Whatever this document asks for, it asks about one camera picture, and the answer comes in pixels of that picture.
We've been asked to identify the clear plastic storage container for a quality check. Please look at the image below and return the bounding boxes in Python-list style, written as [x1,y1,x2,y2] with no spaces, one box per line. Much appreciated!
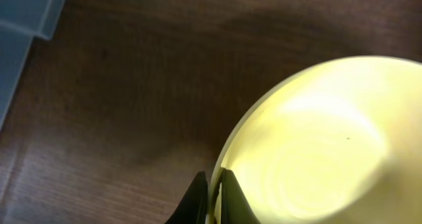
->
[1,0,66,123]

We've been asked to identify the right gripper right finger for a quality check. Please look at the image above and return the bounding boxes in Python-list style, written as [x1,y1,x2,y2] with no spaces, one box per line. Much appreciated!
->
[220,169,260,224]

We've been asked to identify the yellow bowl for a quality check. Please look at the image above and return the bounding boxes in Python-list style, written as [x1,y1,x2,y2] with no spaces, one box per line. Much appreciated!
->
[207,56,421,223]

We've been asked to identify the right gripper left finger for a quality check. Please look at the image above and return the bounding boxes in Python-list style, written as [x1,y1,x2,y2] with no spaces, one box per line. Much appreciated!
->
[166,171,208,224]

